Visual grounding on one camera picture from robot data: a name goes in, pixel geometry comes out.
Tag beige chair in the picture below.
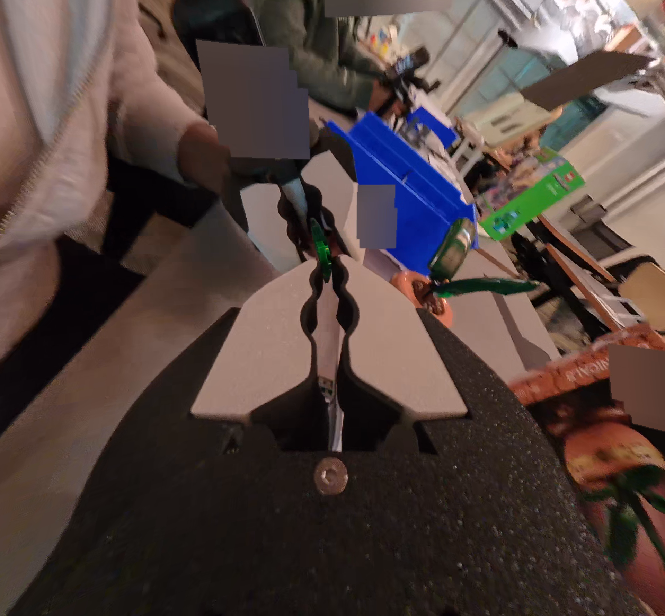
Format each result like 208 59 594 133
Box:
617 262 665 332

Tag green toy box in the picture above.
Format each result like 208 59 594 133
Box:
475 147 586 243

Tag toy pot with green leaves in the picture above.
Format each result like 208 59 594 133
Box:
390 218 542 328

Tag dark orchid print toy box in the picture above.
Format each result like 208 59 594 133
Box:
508 325 665 616

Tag blue storage bin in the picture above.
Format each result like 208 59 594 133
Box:
408 106 459 148
327 109 479 275

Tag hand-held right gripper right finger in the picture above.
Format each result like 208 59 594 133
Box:
335 255 471 453

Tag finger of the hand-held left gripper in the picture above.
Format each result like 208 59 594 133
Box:
300 150 365 263
240 182 312 264

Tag person's left forearm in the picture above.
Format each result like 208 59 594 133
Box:
104 70 214 185

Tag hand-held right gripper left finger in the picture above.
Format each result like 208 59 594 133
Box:
190 257 333 453

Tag background office table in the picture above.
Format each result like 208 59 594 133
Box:
538 213 647 332

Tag person's left hand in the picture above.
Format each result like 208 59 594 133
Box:
178 121 233 195

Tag person in beige hoodie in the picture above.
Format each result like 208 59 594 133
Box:
0 0 209 362

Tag person's dark pants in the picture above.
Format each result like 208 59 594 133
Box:
0 153 224 435

